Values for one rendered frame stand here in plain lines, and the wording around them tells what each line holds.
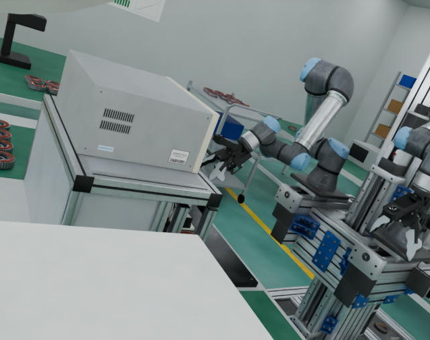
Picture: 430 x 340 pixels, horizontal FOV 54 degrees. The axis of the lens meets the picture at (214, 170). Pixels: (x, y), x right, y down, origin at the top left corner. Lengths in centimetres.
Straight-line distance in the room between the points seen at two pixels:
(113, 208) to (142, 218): 10
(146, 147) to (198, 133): 17
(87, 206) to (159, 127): 31
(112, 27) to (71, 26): 58
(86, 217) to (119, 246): 50
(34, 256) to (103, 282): 10
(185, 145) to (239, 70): 646
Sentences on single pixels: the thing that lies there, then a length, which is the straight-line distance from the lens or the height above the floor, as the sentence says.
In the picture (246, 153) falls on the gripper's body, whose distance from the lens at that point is 165.
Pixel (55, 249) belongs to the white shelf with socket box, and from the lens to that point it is 64.
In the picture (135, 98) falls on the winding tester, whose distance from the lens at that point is 120.
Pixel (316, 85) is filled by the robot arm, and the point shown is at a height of 148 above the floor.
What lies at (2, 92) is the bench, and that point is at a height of 75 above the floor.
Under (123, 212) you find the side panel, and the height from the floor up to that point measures 102.
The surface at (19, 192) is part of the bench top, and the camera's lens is 175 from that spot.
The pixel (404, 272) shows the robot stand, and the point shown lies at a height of 93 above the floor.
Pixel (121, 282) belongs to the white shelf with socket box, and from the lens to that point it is 61.
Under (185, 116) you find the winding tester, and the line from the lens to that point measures 127.
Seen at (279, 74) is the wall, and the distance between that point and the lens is 822.
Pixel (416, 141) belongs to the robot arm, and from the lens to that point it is 145.
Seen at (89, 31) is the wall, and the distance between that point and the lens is 671.
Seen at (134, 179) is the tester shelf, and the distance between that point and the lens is 117.
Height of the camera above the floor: 156
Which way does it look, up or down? 18 degrees down
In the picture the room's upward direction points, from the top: 21 degrees clockwise
